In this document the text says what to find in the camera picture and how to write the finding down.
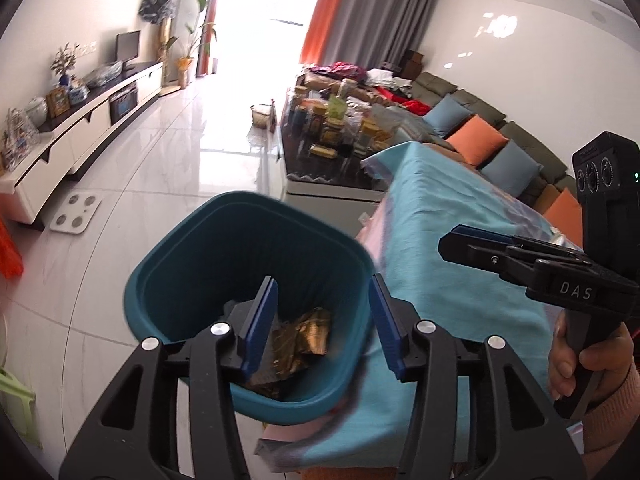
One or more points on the pile of clothes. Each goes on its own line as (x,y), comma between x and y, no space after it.
(360,82)

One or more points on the person's right forearm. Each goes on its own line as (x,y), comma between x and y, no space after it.
(615,410)

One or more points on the grey sectional sofa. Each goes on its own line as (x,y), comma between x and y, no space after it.
(500,120)

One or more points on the dark foil wrapper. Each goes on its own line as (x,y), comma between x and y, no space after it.
(260,380)

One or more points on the wrapped model ship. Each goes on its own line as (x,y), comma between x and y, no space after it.
(19,140)

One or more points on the large gold foil wrapper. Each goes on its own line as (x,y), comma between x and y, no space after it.
(305,335)

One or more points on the blue vase with branches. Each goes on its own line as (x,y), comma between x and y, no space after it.
(65,65)

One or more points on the orange plastic bag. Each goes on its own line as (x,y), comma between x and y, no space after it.
(9,255)

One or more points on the glass coffee table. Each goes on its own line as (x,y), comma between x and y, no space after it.
(330,180)

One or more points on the teal plastic bin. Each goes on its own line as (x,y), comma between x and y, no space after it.
(200,260)

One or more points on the teal and grey blanket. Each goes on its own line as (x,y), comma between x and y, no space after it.
(450,310)

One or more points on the tall leafy plant in vase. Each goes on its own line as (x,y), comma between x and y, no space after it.
(192,50)

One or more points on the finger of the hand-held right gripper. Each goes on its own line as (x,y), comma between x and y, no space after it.
(475,252)
(500,237)

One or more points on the person's right hand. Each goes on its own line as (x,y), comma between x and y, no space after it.
(612,352)

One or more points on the white bathroom scale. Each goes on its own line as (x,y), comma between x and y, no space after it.
(75,214)

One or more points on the clear plastic bag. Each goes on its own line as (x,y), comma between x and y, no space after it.
(102,74)

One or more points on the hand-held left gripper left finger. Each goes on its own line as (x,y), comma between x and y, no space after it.
(260,320)

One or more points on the wicker basket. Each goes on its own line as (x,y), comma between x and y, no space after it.
(261,117)

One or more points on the white standing air conditioner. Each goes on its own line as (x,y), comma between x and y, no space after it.
(187,10)

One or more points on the orange curtain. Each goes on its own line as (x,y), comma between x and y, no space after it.
(325,15)

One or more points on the blue cushion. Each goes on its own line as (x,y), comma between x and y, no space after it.
(512,167)
(447,115)

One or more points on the group of jars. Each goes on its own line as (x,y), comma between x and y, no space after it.
(330,125)

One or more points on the framed picture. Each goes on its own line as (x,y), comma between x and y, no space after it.
(57,102)

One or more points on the orange cushion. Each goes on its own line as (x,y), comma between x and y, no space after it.
(565,215)
(475,140)

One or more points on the black monitor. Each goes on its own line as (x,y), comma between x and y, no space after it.
(128,47)

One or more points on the fan with patterned cover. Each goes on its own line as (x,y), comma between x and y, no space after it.
(157,4)

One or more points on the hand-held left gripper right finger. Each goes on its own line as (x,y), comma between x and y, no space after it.
(387,325)

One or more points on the white and black tv cabinet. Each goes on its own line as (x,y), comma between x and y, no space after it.
(75,135)

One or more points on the brown cardboard boxes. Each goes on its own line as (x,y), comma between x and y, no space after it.
(414,62)

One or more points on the green plastic stool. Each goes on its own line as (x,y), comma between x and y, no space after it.
(17,400)

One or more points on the blue and white porcelain jar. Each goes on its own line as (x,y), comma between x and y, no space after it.
(78,94)

